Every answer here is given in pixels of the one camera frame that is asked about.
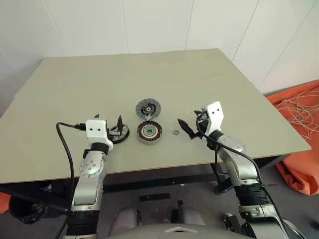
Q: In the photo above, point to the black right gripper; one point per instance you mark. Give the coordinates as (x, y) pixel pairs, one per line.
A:
(203, 123)

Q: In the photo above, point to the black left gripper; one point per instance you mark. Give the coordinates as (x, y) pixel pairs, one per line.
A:
(111, 131)

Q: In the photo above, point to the small silver nut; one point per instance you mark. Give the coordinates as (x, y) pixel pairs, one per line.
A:
(173, 132)

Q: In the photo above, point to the black rimmed silver motor rotor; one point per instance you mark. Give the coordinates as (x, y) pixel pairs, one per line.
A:
(124, 137)

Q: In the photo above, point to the round grey rotor disc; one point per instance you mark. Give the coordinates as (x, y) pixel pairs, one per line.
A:
(139, 107)

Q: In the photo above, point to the grey motor stator housing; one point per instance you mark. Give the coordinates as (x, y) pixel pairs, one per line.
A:
(143, 132)

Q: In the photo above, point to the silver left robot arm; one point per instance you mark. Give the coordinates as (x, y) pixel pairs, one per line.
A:
(89, 166)

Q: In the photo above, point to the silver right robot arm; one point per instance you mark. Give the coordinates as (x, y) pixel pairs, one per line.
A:
(236, 161)

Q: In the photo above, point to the black floor strip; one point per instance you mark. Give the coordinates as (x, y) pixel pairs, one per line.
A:
(154, 197)

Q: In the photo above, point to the grey rounded right robot leg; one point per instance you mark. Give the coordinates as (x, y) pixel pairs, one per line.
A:
(189, 215)

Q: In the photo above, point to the grey rounded robot leg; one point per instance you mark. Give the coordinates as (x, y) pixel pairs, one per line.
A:
(189, 215)
(124, 221)

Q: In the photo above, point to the grey rounded left robot leg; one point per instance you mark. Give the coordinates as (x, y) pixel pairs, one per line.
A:
(124, 221)

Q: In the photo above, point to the grey robot torso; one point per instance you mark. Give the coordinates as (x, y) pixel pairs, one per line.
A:
(174, 232)

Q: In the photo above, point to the large orange fabric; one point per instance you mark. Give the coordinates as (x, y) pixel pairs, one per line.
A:
(301, 171)

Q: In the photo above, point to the small orange fabric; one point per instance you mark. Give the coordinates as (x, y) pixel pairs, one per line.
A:
(4, 203)

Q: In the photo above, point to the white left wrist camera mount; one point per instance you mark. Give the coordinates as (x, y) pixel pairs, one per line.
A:
(96, 129)

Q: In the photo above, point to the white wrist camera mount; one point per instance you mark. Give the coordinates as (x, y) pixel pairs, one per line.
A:
(96, 129)
(214, 117)

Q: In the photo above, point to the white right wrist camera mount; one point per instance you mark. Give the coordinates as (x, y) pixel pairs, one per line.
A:
(214, 117)

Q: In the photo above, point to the black table frame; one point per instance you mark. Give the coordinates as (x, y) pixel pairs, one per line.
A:
(149, 184)

